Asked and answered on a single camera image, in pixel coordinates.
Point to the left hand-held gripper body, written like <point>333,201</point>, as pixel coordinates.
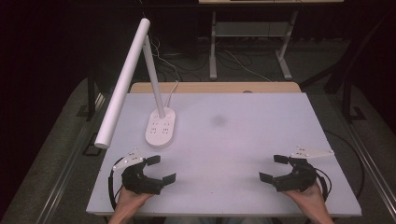
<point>140,183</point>

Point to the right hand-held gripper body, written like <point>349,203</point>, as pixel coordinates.
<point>299,180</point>

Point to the person's left hand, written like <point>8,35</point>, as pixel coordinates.
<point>130,200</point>

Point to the person's right hand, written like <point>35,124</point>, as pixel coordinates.
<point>309,199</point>

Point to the white table mat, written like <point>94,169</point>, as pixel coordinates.
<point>233,140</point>

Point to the white desk lamp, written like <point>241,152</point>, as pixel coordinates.
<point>124,84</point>

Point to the black metal stand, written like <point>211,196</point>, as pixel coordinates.
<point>347,93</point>

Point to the wooden table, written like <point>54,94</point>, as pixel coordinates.
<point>214,87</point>

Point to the aluminium floor rail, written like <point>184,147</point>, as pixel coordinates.
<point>67,174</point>
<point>372,161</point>

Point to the grey metal desk frame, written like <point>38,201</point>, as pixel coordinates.
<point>213,46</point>

